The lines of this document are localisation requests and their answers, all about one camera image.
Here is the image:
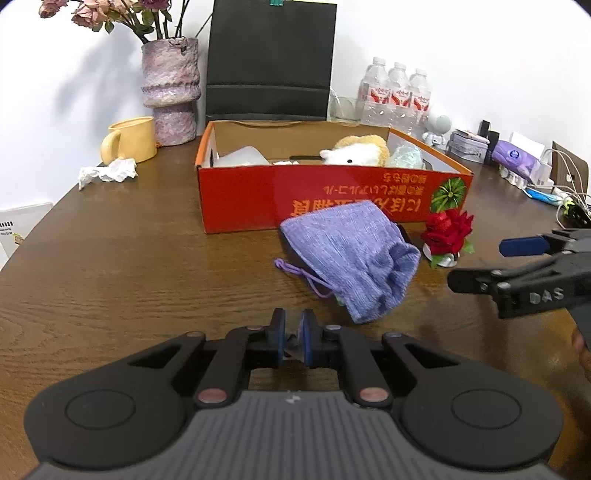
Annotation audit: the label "red rose ornament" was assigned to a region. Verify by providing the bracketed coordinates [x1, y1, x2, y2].
[421, 208, 474, 268]

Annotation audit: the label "purple drawstring pouch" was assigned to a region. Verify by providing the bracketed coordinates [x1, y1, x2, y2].
[280, 200, 421, 324]

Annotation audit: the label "purple tissue pack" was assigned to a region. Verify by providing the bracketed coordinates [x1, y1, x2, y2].
[492, 140, 539, 181]

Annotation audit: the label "black small bottle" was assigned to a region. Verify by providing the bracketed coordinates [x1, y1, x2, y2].
[478, 120, 500, 165]

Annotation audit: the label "iridescent plastic bag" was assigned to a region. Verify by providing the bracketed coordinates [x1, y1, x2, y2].
[386, 144, 424, 170]

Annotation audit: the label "white robot figurine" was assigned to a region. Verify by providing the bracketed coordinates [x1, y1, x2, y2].
[422, 114, 452, 151]

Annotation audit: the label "white yellow plush toy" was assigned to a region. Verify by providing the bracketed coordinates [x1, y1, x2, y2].
[320, 135, 391, 167]

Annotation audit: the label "water bottle right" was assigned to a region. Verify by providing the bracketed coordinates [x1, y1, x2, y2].
[409, 71, 431, 137]

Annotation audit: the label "water bottle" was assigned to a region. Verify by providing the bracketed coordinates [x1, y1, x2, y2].
[359, 57, 390, 126]
[388, 62, 412, 131]
[409, 71, 431, 137]

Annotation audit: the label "water bottle middle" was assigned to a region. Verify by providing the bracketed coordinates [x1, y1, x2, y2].
[388, 62, 412, 131]

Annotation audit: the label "water bottle left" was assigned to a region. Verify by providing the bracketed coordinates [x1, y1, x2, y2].
[359, 57, 390, 126]

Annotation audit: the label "clear drinking glass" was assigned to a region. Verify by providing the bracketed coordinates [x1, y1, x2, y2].
[328, 90, 362, 123]

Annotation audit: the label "white card at left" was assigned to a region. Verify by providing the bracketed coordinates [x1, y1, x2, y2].
[0, 203, 53, 266]

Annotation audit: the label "crumpled tissue beside mug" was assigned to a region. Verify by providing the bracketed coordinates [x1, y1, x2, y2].
[78, 158, 137, 191]

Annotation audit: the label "orange cardboard box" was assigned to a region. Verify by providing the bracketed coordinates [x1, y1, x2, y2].
[195, 121, 473, 233]

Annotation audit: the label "yellow mug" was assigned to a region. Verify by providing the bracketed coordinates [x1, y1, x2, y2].
[100, 116, 157, 165]

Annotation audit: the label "black paper bag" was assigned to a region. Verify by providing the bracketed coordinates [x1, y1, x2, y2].
[205, 1, 337, 122]

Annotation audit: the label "purple ceramic vase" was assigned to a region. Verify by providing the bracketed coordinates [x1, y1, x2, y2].
[141, 37, 201, 147]

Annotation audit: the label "dried pink flowers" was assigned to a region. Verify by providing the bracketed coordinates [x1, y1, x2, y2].
[38, 0, 189, 44]

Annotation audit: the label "white charger cables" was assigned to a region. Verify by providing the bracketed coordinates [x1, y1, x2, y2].
[526, 147, 591, 222]

